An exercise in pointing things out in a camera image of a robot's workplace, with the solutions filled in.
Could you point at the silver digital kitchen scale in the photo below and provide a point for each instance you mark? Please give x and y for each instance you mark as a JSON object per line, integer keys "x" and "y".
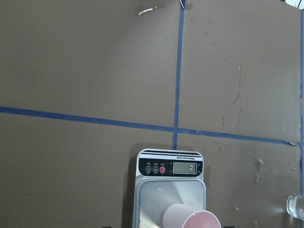
{"x": 164, "y": 178}

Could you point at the pink paper cup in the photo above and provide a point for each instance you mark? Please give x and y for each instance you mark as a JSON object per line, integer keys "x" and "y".
{"x": 183, "y": 216}

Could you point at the clear glass sauce bottle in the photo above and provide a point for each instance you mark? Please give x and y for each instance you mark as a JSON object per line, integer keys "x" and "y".
{"x": 295, "y": 206}

